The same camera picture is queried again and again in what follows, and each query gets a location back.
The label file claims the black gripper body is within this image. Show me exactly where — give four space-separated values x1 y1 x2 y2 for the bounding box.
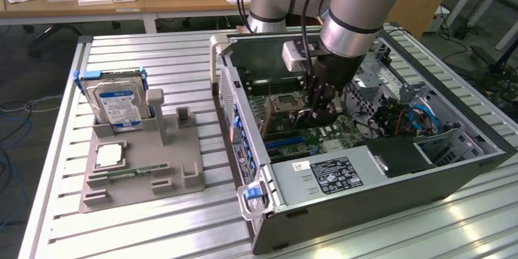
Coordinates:
310 52 367 90

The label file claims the graphics card with fan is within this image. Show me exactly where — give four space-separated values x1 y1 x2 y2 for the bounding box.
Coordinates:
262 95 339 137

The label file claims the CPU socket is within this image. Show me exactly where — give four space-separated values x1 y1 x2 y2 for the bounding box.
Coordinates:
275 93 309 111

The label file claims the grey metal disk bay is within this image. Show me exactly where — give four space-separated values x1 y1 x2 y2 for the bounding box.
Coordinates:
346 55 406 117

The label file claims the green motherboard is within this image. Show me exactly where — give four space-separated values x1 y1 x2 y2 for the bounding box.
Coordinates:
242 73 365 163

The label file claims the blue expansion slot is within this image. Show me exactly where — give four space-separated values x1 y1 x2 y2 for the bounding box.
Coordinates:
263 136 306 149

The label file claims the grey power supply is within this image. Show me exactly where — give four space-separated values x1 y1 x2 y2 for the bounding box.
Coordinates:
270 145 387 207

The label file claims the open black PC case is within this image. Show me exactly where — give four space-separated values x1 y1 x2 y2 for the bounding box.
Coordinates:
208 21 518 256

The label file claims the hard disk with blue carrier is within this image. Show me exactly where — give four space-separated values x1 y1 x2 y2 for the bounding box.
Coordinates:
74 69 158 134

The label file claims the green RAM stick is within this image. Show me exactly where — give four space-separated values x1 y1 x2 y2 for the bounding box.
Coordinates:
108 164 170 181

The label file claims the grey parts rack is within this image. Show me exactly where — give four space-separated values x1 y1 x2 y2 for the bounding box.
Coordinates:
80 88 207 215

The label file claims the silver CPU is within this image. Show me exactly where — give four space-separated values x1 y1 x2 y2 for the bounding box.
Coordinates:
96 146 124 167

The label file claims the black chair base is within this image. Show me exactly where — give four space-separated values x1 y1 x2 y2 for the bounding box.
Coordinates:
21 24 123 58

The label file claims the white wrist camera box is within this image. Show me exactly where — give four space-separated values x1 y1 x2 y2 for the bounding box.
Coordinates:
280 40 325 72

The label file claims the blue wire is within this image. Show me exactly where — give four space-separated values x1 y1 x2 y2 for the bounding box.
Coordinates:
406 104 442 137

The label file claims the black camera cable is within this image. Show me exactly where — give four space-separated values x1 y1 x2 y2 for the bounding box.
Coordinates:
302 0 338 70

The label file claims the white floor cable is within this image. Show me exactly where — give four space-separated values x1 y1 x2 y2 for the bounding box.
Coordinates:
0 95 64 113

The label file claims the blue floor cable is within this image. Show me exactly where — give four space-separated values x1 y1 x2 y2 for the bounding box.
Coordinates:
0 116 32 229

